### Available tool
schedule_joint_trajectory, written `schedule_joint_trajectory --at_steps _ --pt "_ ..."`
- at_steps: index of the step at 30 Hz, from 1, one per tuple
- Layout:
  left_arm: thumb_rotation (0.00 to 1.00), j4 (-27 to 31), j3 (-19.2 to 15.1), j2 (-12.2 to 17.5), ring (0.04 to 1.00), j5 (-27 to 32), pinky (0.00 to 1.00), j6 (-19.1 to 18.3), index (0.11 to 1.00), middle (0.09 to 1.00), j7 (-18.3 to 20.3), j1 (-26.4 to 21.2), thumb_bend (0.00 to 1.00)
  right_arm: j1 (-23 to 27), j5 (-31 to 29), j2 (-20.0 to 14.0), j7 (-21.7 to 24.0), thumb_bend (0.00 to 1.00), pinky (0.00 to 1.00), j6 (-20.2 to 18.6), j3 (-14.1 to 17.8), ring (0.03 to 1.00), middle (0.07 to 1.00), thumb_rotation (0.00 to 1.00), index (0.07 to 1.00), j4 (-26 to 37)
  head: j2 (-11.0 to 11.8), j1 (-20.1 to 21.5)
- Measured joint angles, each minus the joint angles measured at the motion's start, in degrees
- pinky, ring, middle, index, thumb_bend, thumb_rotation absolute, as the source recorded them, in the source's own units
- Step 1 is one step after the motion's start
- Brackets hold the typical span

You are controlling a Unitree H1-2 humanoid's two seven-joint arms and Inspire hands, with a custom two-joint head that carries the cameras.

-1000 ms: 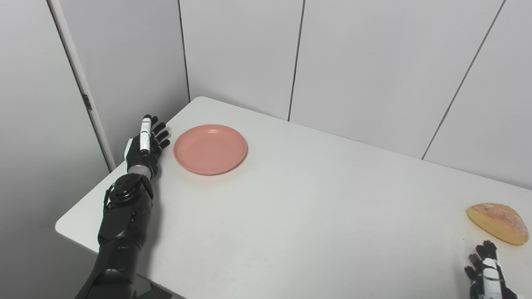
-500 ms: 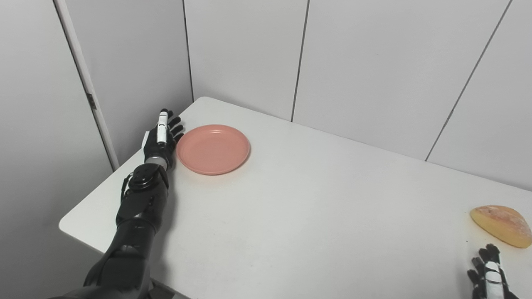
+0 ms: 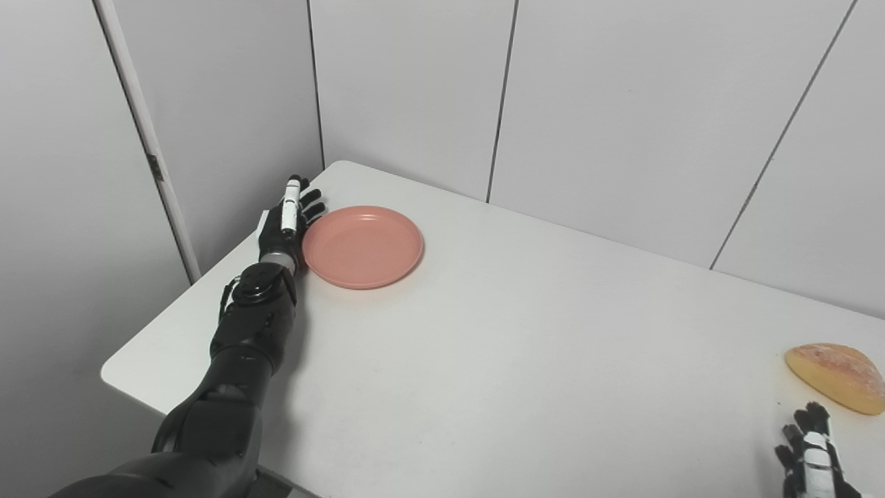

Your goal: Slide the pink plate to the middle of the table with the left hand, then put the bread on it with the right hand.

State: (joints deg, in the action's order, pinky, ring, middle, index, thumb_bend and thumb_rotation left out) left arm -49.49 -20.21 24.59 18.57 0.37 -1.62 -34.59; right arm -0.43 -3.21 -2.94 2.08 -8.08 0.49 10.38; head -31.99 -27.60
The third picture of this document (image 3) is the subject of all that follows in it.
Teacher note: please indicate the golden bread roll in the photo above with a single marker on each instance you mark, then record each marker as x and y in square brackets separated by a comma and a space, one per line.
[840, 377]

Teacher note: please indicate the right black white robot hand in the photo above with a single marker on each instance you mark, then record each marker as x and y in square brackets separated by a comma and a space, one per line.
[816, 463]

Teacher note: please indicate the pink plate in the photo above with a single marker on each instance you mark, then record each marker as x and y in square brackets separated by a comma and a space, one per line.
[363, 245]

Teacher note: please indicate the white wall post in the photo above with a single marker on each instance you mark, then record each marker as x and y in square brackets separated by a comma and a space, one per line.
[148, 138]

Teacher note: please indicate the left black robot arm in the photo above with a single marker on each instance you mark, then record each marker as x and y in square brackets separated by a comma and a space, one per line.
[235, 387]

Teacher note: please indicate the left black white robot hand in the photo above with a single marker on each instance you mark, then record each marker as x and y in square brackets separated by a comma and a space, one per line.
[275, 235]

